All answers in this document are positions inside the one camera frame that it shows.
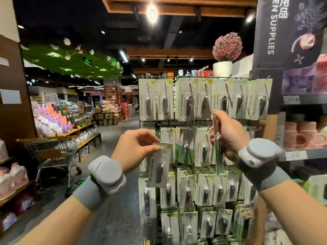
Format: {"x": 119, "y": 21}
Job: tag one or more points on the person's left hand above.
{"x": 133, "y": 148}

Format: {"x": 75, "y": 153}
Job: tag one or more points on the person's right hand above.
{"x": 232, "y": 135}

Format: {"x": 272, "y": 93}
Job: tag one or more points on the white carded nail clipper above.
{"x": 218, "y": 150}
{"x": 159, "y": 168}

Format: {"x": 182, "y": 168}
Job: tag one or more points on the rows of hung nail clipper packs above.
{"x": 199, "y": 99}

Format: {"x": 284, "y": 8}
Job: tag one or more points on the person's left forearm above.
{"x": 56, "y": 224}

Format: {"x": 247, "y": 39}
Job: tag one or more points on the wooden laundry shelf unit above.
{"x": 87, "y": 137}

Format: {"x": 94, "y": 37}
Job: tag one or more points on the grey kitchenware shelf unit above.
{"x": 304, "y": 99}

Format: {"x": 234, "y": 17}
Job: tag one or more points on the empty silver shopping cart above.
{"x": 51, "y": 153}

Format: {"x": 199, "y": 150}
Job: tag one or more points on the wooden detergent shelf unit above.
{"x": 15, "y": 199}

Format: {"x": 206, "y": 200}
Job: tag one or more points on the grey wrist tracker band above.
{"x": 105, "y": 176}
{"x": 260, "y": 155}

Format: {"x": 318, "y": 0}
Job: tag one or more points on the distant goods display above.
{"x": 110, "y": 109}

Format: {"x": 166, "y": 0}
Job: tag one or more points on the green floor sticker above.
{"x": 79, "y": 181}

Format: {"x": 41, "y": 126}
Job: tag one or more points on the row of pastel laundry bottles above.
{"x": 56, "y": 117}

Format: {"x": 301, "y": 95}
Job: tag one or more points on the pink flowers in white pot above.
{"x": 227, "y": 48}

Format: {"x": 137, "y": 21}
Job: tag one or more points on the purple boxed appliance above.
{"x": 304, "y": 79}

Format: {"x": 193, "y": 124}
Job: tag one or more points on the green white box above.
{"x": 317, "y": 188}

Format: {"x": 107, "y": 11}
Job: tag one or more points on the green hanging ceiling decor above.
{"x": 71, "y": 58}

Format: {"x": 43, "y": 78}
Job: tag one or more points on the dark hanging aisle sign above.
{"x": 286, "y": 30}

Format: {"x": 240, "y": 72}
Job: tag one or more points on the wooden pillar panel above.
{"x": 15, "y": 109}

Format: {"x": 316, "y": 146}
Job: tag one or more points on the round ceiling lamp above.
{"x": 152, "y": 13}

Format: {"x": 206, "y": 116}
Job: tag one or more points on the wooden post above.
{"x": 265, "y": 130}

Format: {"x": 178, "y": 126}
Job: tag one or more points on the wooden ceiling frame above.
{"x": 179, "y": 3}

